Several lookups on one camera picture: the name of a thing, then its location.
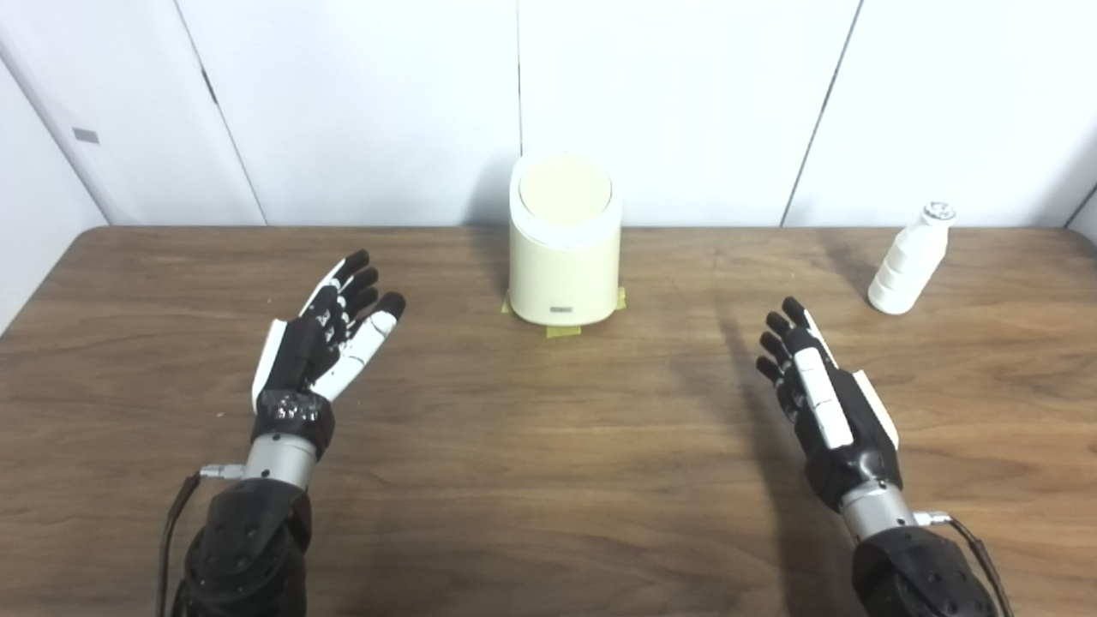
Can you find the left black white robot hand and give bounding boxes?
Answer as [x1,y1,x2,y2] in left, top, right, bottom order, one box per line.
[250,249,407,459]

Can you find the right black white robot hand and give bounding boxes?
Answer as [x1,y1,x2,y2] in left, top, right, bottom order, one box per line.
[756,297,903,513]

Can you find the small white plastic bottle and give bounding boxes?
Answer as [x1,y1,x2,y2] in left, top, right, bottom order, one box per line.
[867,202,957,315]

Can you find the cream-colored round bin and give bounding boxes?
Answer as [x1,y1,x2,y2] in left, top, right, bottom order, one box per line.
[507,152,623,327]

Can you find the cream round bin lid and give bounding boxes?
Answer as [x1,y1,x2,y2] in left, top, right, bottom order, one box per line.
[518,154,613,228]

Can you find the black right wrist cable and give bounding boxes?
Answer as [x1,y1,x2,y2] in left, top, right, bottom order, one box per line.
[913,511,1012,617]

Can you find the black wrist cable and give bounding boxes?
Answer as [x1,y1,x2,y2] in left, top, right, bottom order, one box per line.
[157,465,245,617]
[913,511,1012,617]

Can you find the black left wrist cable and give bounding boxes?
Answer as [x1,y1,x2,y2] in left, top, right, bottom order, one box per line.
[157,465,245,617]

